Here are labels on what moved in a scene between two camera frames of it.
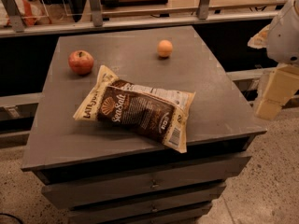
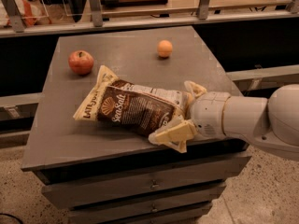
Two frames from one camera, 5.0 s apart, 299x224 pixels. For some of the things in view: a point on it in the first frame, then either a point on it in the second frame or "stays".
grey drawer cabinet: [109, 174] stays
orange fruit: [164, 48] stays
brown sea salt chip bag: [157, 114] stays
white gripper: [284, 37] to [207, 114]
